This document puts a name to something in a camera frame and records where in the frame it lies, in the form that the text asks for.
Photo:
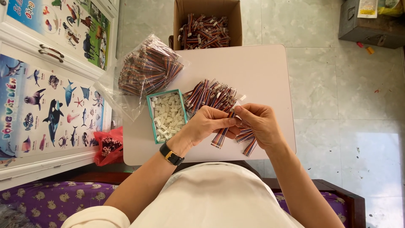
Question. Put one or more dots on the purple patterned cushion cover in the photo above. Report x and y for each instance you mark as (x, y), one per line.
(57, 202)

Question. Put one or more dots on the single white plastic connector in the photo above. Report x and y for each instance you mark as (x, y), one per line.
(242, 97)

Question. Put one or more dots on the small orange object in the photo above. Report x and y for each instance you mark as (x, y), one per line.
(370, 50)

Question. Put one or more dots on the person's right hand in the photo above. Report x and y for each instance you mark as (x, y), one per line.
(264, 126)

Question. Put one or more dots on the crumpled clear plastic bag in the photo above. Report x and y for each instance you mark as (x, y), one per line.
(12, 217)

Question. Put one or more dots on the small red object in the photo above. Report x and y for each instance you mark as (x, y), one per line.
(360, 44)

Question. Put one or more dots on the teal cardboard tray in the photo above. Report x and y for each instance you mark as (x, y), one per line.
(150, 114)

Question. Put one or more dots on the white and yellow paper packet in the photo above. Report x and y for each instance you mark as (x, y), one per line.
(367, 8)

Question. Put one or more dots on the white cabinet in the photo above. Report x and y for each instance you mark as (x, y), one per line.
(19, 44)

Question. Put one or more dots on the land animals poster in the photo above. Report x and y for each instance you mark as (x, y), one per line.
(72, 28)

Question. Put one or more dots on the person's white shirt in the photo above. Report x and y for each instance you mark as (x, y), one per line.
(208, 199)

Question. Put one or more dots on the grey metal box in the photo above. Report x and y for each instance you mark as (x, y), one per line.
(370, 31)

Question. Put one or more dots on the black wristwatch with gold buckle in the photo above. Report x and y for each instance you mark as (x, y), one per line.
(171, 155)

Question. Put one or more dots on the heap of white plastic connectors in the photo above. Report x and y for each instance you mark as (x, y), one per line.
(167, 115)

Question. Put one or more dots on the person's left hand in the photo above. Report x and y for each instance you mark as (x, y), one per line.
(202, 125)

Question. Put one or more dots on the yellow plastic bag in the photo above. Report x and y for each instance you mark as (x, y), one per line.
(391, 7)

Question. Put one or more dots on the brown cardboard box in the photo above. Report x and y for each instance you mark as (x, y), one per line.
(234, 22)

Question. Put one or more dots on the red plastic bag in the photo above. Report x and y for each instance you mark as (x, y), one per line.
(103, 152)

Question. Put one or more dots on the sea animals poster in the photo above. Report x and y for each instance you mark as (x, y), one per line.
(47, 110)

